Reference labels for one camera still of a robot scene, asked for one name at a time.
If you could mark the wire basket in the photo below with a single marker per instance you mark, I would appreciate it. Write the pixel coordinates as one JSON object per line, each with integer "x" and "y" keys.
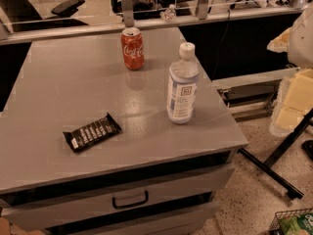
{"x": 275, "y": 228}

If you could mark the grey metal railing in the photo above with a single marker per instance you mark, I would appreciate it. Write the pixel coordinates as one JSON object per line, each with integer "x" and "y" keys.
{"x": 13, "y": 37}

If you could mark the small clear bottle background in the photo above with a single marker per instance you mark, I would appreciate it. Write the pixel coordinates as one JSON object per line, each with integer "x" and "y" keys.
{"x": 169, "y": 14}

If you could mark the green chip bag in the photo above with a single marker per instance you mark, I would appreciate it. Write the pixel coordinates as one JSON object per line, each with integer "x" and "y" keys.
{"x": 301, "y": 224}

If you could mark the clear blue-label plastic bottle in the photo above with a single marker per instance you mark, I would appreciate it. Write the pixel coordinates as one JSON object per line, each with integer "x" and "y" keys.
{"x": 182, "y": 84}

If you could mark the black drawer handle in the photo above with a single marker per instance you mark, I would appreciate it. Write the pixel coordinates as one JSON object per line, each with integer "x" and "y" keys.
{"x": 130, "y": 200}

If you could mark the grey drawer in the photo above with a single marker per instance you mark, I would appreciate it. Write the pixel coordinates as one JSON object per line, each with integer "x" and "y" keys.
{"x": 177, "y": 222}
{"x": 164, "y": 192}

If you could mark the red coke can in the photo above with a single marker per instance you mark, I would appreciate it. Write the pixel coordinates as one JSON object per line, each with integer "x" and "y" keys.
{"x": 132, "y": 48}

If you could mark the black office chair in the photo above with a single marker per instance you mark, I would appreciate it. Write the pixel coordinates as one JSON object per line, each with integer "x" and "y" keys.
{"x": 24, "y": 17}

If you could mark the black metal stand frame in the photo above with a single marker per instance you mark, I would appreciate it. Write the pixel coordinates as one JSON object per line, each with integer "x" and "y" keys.
{"x": 292, "y": 192}

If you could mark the grey upper drawer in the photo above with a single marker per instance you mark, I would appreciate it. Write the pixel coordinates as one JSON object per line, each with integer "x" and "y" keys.
{"x": 164, "y": 192}

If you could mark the black snack bar wrapper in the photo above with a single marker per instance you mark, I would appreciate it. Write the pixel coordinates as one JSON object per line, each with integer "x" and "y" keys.
{"x": 92, "y": 133}

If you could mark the grey lower drawer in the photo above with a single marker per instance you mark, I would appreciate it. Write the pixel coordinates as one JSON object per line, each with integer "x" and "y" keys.
{"x": 177, "y": 222}

